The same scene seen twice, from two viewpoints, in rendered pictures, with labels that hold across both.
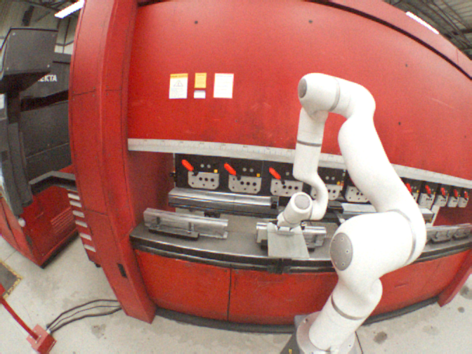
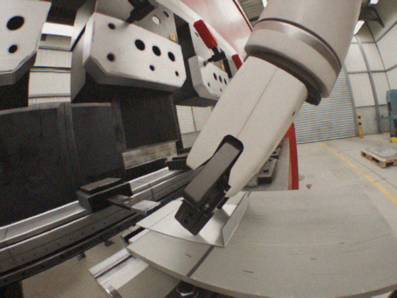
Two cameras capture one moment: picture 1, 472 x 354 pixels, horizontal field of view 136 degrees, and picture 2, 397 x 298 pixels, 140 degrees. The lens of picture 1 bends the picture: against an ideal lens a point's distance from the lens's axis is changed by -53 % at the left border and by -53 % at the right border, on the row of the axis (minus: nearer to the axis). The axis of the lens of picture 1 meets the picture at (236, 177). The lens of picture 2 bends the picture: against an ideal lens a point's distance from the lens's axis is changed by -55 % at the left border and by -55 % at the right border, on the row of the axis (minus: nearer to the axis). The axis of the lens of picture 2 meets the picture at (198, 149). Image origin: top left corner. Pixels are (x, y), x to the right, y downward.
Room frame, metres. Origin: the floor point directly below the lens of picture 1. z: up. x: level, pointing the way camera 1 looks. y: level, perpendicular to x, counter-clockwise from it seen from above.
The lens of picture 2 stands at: (0.76, -0.11, 1.10)
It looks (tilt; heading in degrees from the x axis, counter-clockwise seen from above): 5 degrees down; 298
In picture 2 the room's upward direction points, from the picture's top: 10 degrees counter-clockwise
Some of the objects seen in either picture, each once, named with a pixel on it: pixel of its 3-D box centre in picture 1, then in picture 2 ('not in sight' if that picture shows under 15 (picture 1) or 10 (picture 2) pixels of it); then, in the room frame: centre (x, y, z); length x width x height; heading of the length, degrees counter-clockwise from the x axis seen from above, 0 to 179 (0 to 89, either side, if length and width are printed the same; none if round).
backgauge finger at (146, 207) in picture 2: (281, 207); (114, 195); (1.08, -0.28, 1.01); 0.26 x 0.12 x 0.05; 175
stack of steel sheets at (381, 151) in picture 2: not in sight; (383, 151); (-1.89, -3.56, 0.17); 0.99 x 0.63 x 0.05; 85
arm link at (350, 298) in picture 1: (363, 268); not in sight; (0.24, -0.27, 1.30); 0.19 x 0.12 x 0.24; 97
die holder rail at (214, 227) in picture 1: (184, 223); not in sight; (0.96, 0.28, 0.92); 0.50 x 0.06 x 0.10; 85
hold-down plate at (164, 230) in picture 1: (173, 232); not in sight; (0.91, 0.33, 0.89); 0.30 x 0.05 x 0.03; 85
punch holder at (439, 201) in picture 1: (440, 193); not in sight; (0.82, -1.44, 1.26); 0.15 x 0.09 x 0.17; 85
